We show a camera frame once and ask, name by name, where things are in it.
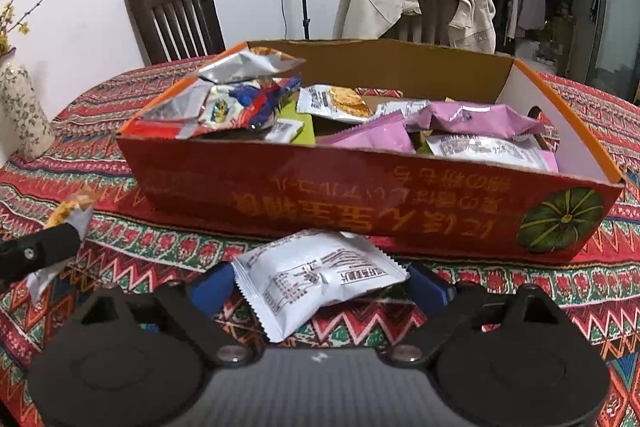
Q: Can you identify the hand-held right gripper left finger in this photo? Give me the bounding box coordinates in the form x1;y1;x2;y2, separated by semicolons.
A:
80;264;251;368

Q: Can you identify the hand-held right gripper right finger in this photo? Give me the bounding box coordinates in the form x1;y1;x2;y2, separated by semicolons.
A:
382;262;553;368

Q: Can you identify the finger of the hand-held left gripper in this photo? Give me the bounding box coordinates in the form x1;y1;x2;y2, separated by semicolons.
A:
0;224;82;293

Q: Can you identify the red orange cardboard box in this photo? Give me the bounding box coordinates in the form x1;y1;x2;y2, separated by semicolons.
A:
116;38;626;264

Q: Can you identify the pink snack packet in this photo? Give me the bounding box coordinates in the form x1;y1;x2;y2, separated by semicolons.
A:
404;102;547;136
316;112;417;154

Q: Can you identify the floral ceramic vase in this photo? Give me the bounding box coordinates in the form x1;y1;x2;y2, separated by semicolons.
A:
0;47;56;162

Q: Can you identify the white pink-edged snack packet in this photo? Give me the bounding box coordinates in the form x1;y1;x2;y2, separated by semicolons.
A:
426;133;560;172

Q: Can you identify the small white snack packet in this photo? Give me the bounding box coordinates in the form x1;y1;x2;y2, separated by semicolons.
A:
374;99;432;118

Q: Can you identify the green snack packet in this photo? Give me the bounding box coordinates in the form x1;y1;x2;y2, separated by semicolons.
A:
264;106;317;146

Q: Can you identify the red blue snack packet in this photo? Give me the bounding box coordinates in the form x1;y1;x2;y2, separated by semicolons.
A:
205;76;302;130

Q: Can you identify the silver foil snack packet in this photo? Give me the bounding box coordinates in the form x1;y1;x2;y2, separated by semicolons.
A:
197;48;307;84

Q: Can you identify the brown wooden chair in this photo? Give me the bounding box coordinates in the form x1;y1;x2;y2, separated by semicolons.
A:
400;0;473;46

